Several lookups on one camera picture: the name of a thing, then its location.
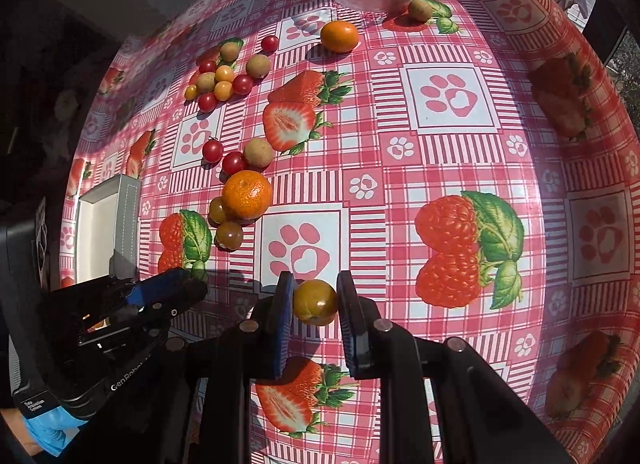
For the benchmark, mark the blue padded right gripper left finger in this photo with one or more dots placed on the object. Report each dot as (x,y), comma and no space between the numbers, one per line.
(280,321)

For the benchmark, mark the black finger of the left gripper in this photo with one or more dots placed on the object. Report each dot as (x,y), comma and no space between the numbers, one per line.
(161,313)

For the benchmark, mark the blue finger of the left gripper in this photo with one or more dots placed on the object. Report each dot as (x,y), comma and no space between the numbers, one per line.
(156,288)

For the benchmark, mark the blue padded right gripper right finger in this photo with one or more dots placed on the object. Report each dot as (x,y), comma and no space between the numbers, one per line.
(355,317)

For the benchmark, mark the olive green cherry tomato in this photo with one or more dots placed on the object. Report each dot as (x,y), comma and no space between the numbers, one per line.
(315,303)

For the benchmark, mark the blue gloved left hand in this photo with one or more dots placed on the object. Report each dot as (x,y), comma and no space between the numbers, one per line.
(53,430)

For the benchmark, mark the dark olive cherry tomato lower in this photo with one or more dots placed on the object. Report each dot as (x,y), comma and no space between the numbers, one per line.
(229,236)

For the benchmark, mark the dark olive cherry tomato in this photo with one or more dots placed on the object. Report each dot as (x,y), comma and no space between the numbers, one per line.
(216,213)
(229,236)

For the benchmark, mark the white rectangular tray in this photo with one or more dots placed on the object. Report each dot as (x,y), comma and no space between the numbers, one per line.
(106,239)

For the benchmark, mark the dark olive cherry tomato upper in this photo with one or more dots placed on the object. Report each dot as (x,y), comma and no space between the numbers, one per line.
(216,213)

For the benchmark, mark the large textured orange mandarin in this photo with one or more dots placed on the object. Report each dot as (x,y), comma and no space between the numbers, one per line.
(247,195)

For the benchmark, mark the red cherry tomato middle right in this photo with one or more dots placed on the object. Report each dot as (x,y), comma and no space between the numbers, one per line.
(233,162)

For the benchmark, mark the red cherry tomato middle left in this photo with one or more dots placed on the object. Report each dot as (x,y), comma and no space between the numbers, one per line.
(212,151)

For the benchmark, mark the red cherry tomato cluster bottom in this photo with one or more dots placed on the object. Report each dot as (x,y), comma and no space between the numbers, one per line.
(207,102)

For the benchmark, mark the red cherry tomato cluster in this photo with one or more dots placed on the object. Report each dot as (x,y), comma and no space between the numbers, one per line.
(207,66)
(207,102)
(242,85)

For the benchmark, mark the small yellow tomato cluster left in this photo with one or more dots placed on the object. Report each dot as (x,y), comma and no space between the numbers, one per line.
(191,92)

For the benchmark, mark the yellow cherry tomato cluster lower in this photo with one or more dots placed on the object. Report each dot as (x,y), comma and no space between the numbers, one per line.
(223,91)

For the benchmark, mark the yellow cherry tomato cluster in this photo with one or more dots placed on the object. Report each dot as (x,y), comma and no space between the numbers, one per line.
(223,91)
(224,73)

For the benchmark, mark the brown longan cluster centre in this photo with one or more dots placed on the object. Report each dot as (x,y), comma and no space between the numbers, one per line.
(205,82)

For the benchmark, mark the brown longan cluster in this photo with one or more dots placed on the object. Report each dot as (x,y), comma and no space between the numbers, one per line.
(205,82)
(229,52)
(258,66)

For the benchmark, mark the red cherry tomato cluster right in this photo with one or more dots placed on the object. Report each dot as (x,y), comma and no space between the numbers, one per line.
(242,85)

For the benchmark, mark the yellow cherry tomato cluster upper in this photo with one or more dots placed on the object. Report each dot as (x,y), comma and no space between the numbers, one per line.
(224,73)

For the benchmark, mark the red cherry tomato cluster top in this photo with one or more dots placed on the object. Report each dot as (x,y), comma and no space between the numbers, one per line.
(207,66)

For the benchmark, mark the brown longan cluster right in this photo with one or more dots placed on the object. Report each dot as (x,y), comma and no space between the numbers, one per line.
(258,66)

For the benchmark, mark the red checkered fruit tablecloth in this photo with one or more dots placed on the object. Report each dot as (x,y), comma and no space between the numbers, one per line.
(478,175)

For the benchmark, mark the brown longan cluster top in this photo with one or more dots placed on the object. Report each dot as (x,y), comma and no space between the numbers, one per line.
(229,52)

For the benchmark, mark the lone red cherry tomato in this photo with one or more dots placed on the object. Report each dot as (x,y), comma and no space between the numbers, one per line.
(269,44)

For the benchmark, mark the smooth orange mandarin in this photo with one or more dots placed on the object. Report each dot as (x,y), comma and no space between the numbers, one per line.
(339,36)

